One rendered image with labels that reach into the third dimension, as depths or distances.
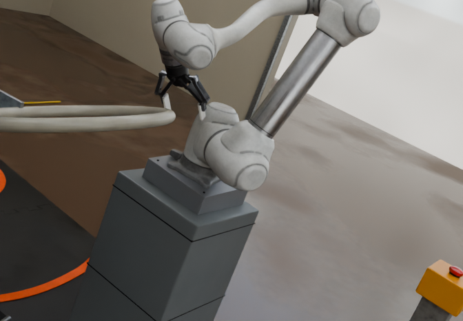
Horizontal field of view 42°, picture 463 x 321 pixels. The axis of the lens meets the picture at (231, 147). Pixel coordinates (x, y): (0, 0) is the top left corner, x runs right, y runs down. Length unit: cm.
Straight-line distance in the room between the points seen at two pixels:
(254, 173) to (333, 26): 52
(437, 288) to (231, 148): 74
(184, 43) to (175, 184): 61
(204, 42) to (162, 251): 78
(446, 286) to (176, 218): 89
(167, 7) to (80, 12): 676
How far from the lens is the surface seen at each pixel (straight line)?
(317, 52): 193
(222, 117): 205
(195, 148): 209
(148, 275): 216
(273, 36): 657
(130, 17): 787
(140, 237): 215
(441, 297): 169
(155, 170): 216
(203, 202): 205
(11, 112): 162
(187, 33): 171
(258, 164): 189
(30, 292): 282
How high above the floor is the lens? 163
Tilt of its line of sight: 17 degrees down
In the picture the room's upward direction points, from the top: 21 degrees clockwise
